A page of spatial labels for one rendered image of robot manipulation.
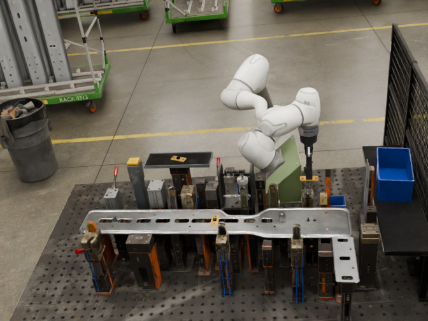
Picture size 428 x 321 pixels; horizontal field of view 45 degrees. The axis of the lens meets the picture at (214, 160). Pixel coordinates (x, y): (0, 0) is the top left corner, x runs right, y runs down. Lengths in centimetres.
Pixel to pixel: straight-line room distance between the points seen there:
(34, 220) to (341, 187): 269
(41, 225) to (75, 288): 183
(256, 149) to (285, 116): 104
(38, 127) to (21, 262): 132
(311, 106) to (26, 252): 291
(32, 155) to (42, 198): 43
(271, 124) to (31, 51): 484
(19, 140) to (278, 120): 334
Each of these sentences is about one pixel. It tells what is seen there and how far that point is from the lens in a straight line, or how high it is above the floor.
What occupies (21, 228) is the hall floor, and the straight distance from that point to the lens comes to 474.
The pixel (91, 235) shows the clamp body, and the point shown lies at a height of 106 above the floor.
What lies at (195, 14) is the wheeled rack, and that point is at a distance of 857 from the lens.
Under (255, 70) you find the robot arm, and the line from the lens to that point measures 269.
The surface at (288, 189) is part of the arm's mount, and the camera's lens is 314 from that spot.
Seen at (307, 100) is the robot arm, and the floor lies 168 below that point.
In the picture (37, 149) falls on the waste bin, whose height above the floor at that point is 34.
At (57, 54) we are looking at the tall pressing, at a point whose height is 65.
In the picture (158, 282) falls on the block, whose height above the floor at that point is 75.
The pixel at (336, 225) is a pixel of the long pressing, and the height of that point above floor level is 100.
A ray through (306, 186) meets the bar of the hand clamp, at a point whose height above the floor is 110.
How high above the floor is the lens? 264
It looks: 32 degrees down
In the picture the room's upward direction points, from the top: 7 degrees counter-clockwise
